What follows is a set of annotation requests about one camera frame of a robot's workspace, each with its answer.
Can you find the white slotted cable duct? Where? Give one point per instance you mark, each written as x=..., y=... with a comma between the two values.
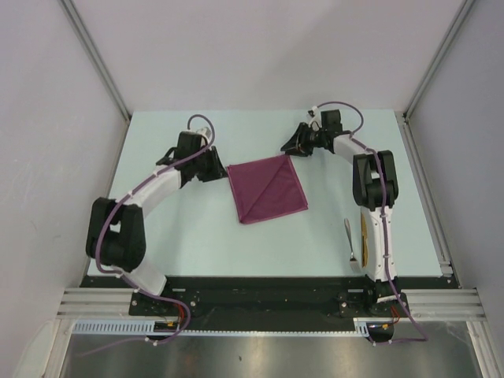
x=159, y=328

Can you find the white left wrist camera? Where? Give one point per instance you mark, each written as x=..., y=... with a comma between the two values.
x=206, y=132

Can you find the right aluminium frame post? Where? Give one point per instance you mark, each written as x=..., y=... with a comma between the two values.
x=440, y=55

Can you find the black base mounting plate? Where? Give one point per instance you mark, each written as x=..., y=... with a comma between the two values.
x=240, y=304

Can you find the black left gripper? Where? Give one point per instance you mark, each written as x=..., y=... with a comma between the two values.
x=217, y=171

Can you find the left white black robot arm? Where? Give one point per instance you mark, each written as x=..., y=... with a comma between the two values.
x=116, y=234

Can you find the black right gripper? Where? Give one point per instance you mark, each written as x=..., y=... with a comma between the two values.
x=298, y=146

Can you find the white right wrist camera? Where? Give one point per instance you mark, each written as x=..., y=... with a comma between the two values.
x=314, y=121

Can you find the aluminium front rail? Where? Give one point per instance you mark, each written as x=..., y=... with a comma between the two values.
x=424, y=304

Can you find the magenta satin napkin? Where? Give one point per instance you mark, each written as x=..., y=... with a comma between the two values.
x=266, y=189

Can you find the silver metal fork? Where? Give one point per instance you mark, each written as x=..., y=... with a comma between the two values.
x=354, y=263

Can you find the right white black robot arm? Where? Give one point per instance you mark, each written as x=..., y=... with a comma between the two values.
x=374, y=190

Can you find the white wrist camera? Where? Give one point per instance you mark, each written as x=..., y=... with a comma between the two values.
x=314, y=121
x=206, y=132

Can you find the gold butter knife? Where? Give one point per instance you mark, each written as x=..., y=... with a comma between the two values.
x=364, y=242

